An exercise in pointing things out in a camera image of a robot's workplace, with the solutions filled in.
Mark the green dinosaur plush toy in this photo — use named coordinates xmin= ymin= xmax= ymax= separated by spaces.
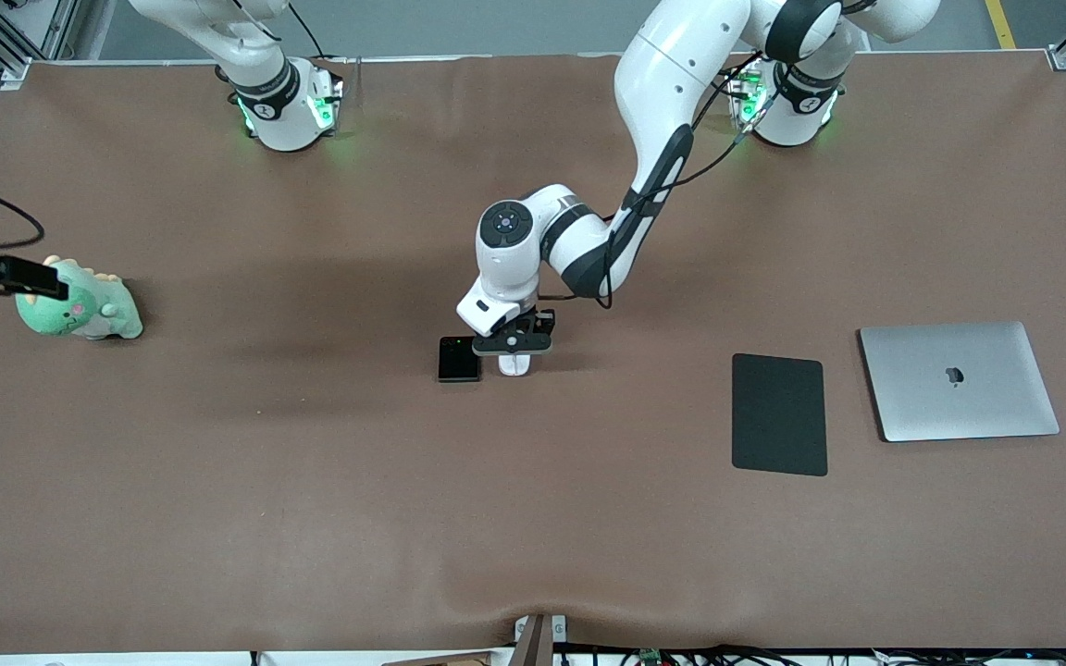
xmin=15 ymin=255 xmax=144 ymax=341

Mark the silver laptop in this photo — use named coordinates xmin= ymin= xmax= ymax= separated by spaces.
xmin=858 ymin=320 xmax=1061 ymax=443

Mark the brown table cover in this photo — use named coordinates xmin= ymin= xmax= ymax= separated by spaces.
xmin=0 ymin=51 xmax=1066 ymax=654

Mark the black mouse pad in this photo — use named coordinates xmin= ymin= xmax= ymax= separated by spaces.
xmin=731 ymin=352 xmax=829 ymax=477

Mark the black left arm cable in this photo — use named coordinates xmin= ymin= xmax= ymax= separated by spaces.
xmin=542 ymin=55 xmax=779 ymax=311

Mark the black phone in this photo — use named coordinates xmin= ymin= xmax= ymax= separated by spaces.
xmin=438 ymin=336 xmax=481 ymax=383

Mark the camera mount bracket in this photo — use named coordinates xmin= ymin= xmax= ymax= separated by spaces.
xmin=513 ymin=613 xmax=568 ymax=666

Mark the black right base cable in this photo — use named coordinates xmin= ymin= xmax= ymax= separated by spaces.
xmin=288 ymin=0 xmax=351 ymax=68

